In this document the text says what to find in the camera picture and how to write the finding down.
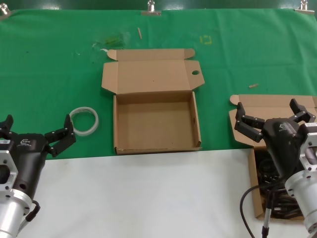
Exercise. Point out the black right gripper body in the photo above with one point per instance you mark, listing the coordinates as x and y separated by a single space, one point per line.
282 143

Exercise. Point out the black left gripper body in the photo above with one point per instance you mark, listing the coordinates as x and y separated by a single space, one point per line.
29 158

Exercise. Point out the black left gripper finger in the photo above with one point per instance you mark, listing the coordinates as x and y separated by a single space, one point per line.
63 138
7 124

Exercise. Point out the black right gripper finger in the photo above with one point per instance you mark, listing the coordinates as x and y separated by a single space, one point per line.
303 112
250 127

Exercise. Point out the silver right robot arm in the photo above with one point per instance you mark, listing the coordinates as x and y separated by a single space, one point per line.
304 196

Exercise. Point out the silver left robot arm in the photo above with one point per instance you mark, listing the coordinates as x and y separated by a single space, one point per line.
12 213

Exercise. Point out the brown open cardboard box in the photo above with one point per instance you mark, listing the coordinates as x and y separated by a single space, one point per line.
262 101

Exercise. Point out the cardboard box with round hole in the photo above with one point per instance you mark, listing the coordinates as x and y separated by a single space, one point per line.
153 74

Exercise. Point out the clear tape roll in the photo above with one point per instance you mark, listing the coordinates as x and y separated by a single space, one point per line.
97 122

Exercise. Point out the short wooden piece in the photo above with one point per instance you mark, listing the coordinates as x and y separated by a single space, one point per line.
253 86

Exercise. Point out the green cloth table cover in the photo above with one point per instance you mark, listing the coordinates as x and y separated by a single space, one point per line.
49 74

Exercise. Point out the crumpled clear plastic wrap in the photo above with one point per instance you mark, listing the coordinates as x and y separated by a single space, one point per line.
111 40

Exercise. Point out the thin wooden stick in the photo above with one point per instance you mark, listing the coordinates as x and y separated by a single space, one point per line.
140 33

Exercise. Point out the silver left wrist bracket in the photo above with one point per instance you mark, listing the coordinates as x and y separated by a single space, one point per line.
6 158

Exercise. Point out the silver wrist bracket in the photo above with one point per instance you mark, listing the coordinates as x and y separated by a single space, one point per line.
309 138
6 158

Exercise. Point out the silver right wrist bracket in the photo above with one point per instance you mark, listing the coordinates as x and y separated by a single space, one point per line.
309 138

